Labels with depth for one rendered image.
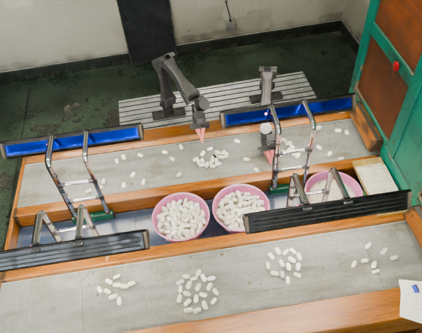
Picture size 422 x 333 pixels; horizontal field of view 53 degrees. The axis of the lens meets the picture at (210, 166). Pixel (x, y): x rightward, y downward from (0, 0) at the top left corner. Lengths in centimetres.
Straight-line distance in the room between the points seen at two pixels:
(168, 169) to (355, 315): 110
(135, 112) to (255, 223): 134
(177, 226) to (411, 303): 101
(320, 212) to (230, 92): 131
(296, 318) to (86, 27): 312
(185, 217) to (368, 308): 86
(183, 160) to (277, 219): 81
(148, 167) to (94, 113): 164
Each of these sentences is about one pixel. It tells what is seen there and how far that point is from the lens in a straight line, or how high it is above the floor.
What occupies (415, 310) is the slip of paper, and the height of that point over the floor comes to 77.
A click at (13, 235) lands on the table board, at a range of 222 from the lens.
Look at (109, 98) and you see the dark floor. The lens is 389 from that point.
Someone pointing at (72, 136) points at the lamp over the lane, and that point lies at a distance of 195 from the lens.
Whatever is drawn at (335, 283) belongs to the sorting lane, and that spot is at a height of 74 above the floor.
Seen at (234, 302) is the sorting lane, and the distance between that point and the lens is 178.
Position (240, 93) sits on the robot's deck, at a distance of 269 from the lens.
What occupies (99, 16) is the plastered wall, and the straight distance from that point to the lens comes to 402.
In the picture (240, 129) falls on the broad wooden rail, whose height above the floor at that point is 76.
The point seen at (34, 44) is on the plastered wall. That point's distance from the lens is 422.
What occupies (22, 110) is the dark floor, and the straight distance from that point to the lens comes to 407.
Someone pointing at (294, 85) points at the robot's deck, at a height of 67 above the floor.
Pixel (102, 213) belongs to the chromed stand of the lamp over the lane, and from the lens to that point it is 212.
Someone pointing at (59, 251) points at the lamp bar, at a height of 109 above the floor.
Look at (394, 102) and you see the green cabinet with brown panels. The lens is 212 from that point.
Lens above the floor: 238
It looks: 49 degrees down
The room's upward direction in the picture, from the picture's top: 5 degrees counter-clockwise
